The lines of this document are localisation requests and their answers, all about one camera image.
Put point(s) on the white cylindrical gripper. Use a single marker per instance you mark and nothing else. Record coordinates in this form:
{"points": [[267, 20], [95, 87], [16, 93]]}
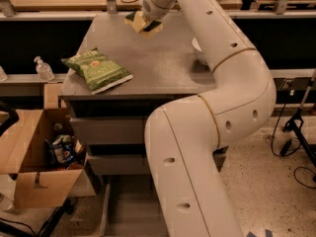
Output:
{"points": [[152, 6]]}

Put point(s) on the green yellow sponge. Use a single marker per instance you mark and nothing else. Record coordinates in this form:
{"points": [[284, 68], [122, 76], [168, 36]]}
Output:
{"points": [[140, 24]]}

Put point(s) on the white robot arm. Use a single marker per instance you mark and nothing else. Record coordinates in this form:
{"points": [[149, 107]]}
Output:
{"points": [[181, 136]]}

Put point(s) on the grey drawer cabinet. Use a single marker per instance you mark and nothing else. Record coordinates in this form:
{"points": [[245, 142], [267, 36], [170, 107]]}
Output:
{"points": [[164, 69]]}

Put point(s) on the grey top drawer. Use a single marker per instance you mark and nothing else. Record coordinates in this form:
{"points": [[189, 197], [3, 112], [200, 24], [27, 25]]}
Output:
{"points": [[108, 130]]}

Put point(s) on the grey drawer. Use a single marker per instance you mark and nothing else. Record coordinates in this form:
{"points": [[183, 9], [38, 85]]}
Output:
{"points": [[118, 159], [108, 130], [131, 208]]}

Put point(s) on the grey middle drawer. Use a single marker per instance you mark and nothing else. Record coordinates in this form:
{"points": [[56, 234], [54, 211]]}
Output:
{"points": [[118, 159]]}

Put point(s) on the grey bottom drawer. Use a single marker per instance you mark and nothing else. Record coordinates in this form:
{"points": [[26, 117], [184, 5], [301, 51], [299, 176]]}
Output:
{"points": [[131, 208]]}

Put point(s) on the white ceramic bowl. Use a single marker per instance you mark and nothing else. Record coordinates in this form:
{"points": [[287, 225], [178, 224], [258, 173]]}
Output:
{"points": [[198, 52]]}

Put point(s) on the green chip bag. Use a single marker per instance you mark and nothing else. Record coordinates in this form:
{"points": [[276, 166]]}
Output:
{"points": [[100, 73]]}

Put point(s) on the clear sanitizer pump bottle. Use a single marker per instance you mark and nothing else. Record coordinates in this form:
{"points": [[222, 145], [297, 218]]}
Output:
{"points": [[43, 69]]}

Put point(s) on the snack packages in box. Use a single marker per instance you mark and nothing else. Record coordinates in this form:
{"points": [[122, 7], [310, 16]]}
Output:
{"points": [[64, 151]]}

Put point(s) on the black tripod stand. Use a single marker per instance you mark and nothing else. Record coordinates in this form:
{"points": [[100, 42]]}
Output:
{"points": [[295, 123]]}

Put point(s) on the brown cardboard box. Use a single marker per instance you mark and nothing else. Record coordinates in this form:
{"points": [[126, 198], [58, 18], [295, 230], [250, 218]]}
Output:
{"points": [[26, 179]]}

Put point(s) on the black handle at left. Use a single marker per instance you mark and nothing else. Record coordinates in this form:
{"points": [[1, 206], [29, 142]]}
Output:
{"points": [[10, 120]]}

